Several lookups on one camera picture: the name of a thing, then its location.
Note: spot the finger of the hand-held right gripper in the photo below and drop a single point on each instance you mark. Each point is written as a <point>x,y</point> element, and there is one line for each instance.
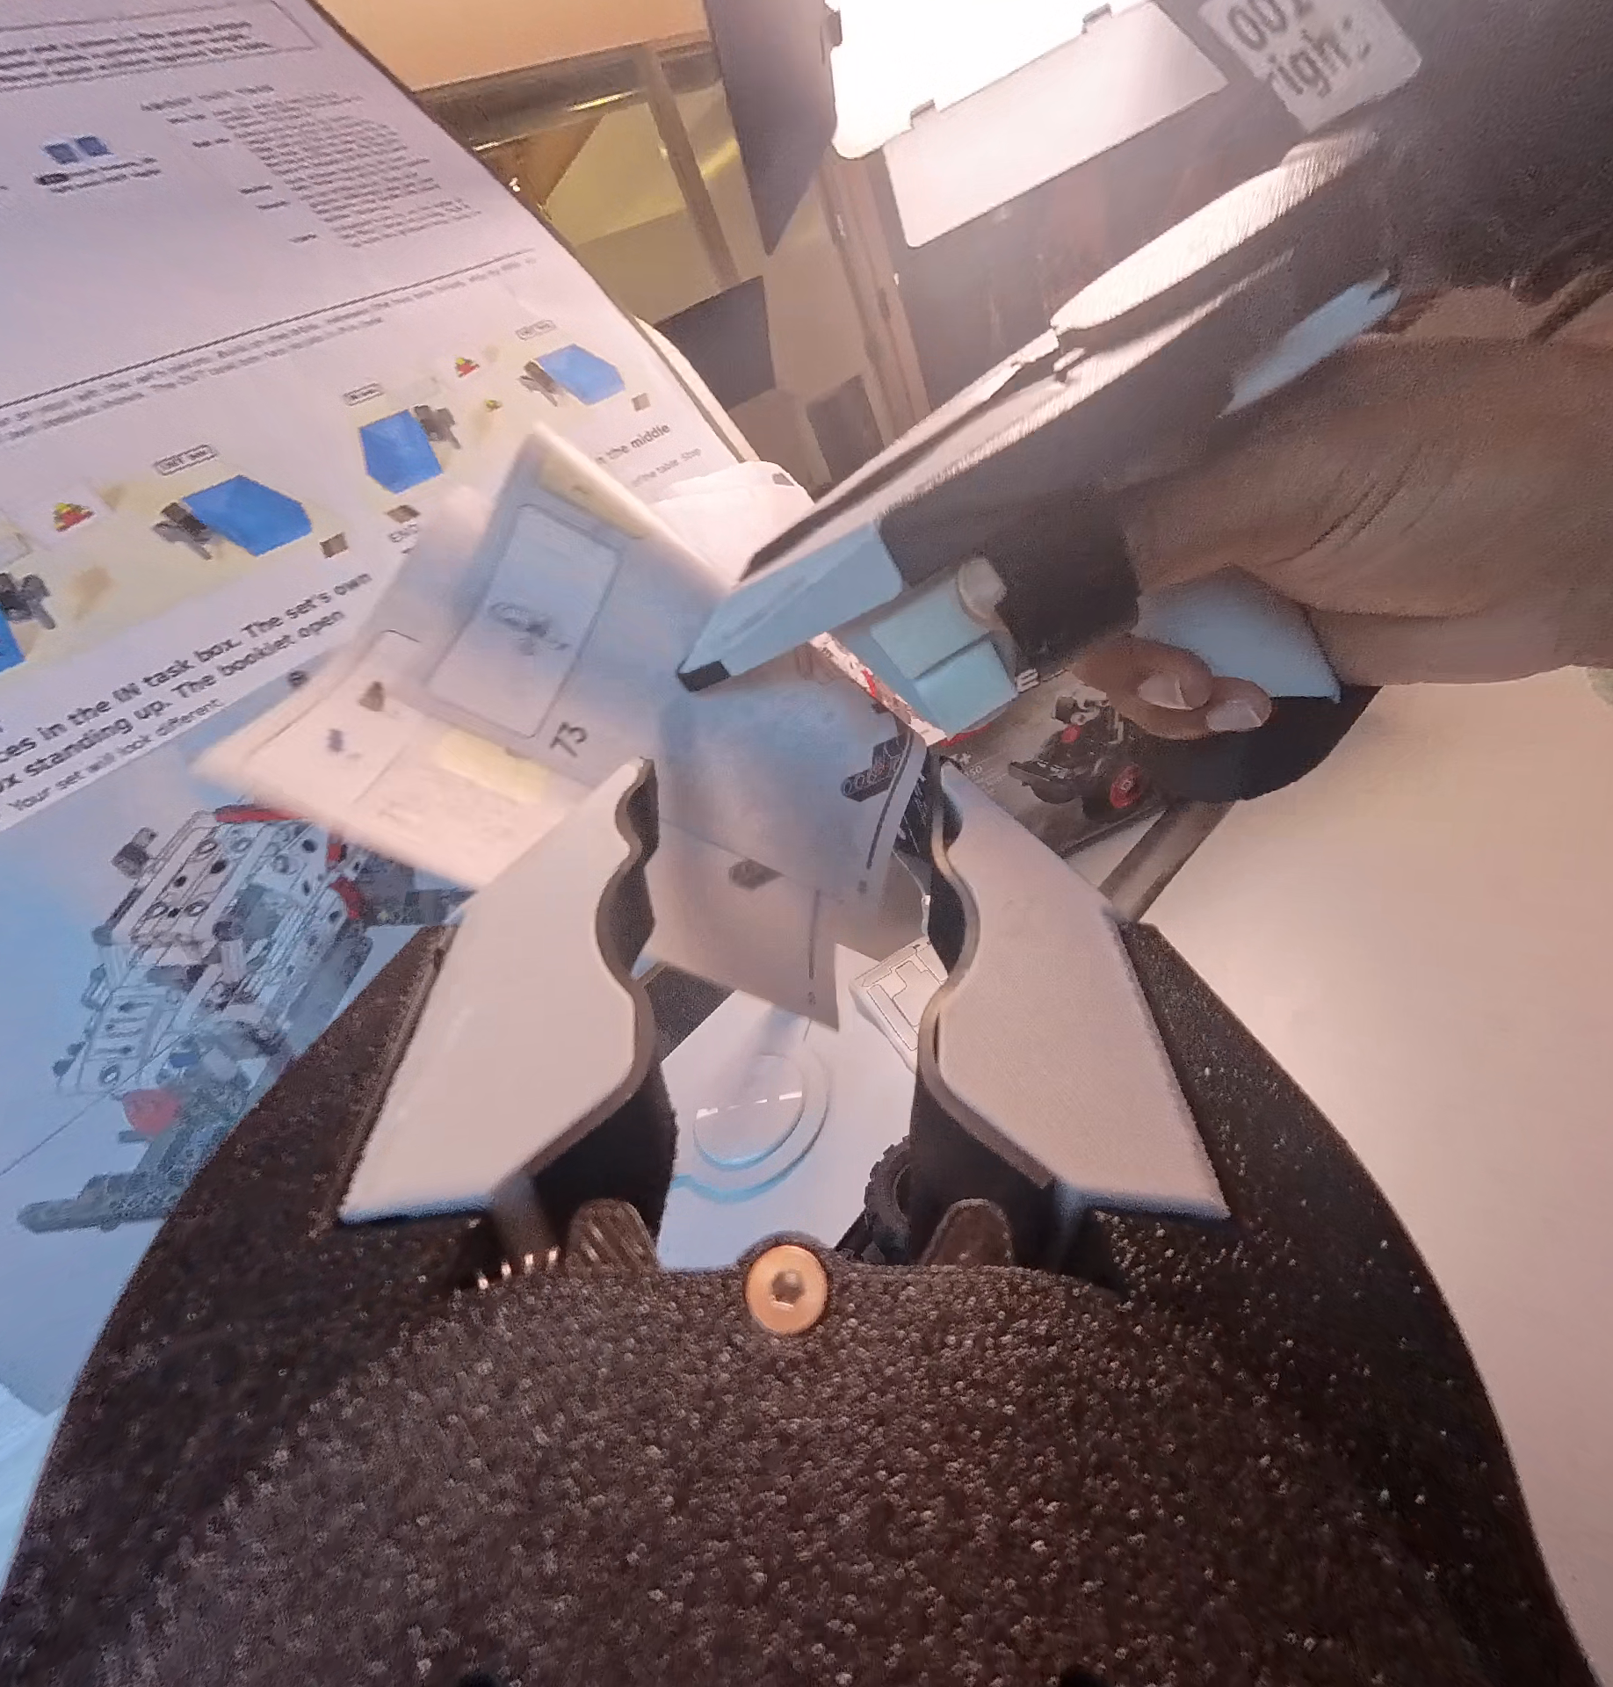
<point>794,607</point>
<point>1123,344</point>

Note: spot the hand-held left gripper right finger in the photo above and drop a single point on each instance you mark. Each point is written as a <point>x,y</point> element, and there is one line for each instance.
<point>1058,1055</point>

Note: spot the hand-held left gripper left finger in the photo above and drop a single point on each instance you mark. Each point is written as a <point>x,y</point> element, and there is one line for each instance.
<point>491,1055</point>

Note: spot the lego instruction booklet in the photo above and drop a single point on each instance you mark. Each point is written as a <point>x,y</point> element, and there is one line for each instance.
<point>544,686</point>

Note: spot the lego set box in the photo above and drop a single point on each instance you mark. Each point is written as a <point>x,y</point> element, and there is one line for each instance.
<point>1097,752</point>

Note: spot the person's right hand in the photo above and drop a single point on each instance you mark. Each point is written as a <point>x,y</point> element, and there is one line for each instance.
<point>1387,502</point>

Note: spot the bright studio light panel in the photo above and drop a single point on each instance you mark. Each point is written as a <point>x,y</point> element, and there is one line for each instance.
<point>1018,106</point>

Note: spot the white book stand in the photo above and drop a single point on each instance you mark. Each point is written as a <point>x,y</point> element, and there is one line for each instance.
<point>754,1095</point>

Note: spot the printed instruction sheet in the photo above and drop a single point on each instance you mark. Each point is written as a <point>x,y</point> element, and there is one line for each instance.
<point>227,317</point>

